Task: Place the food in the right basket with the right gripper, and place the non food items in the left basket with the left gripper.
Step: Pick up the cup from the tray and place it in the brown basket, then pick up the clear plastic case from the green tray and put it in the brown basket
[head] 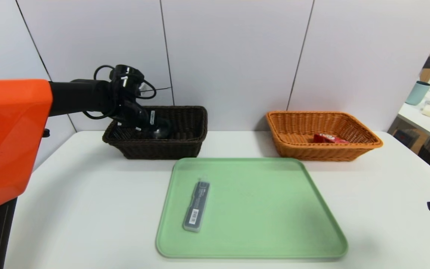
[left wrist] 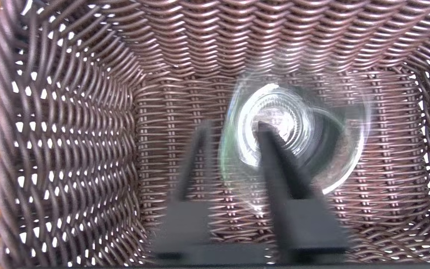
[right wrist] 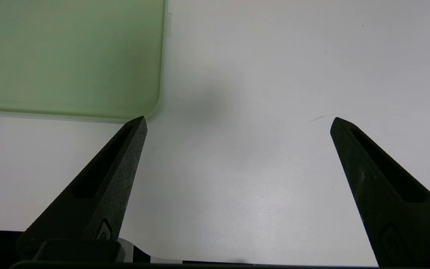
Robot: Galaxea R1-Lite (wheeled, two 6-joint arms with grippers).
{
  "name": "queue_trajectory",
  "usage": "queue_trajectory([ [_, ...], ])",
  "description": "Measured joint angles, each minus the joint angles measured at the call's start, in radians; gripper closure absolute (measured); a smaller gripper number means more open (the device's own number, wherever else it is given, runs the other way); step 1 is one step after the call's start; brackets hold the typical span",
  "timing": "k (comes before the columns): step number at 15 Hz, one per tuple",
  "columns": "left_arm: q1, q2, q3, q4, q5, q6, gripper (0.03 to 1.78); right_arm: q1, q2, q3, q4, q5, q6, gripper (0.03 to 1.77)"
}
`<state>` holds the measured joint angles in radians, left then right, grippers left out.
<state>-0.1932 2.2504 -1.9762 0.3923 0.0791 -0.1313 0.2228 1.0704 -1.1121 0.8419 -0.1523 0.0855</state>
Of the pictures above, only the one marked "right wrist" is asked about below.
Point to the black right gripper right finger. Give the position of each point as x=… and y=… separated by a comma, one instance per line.
x=394, y=209

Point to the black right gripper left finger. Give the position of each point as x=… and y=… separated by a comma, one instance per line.
x=99, y=194

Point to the green plastic tray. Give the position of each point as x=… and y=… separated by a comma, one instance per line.
x=69, y=56

